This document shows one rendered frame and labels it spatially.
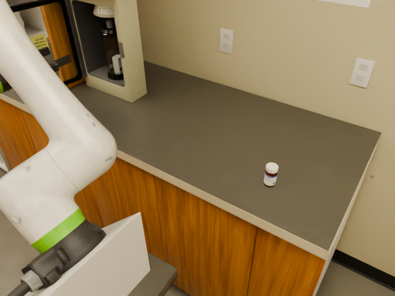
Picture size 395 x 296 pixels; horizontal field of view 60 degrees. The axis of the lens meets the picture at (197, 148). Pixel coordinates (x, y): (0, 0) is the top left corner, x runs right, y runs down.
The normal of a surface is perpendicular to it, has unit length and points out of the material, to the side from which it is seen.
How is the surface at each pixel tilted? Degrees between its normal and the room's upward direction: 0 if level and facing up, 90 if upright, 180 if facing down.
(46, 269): 35
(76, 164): 58
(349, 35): 90
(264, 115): 0
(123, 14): 90
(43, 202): 44
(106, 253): 90
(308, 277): 90
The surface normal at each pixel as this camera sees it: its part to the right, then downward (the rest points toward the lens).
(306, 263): -0.57, 0.51
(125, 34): 0.83, 0.34
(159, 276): -0.01, -0.79
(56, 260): 0.51, -0.51
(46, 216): 0.33, -0.15
